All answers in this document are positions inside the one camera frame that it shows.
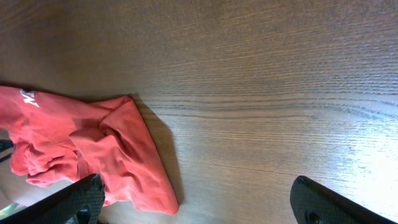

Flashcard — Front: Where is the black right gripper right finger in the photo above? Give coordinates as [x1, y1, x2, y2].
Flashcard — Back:
[290, 175, 396, 224]

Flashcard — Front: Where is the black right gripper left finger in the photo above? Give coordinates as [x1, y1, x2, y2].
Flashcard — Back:
[1, 174, 105, 224]

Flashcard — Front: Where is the orange polo shirt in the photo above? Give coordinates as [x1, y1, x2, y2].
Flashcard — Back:
[1, 86, 179, 215]

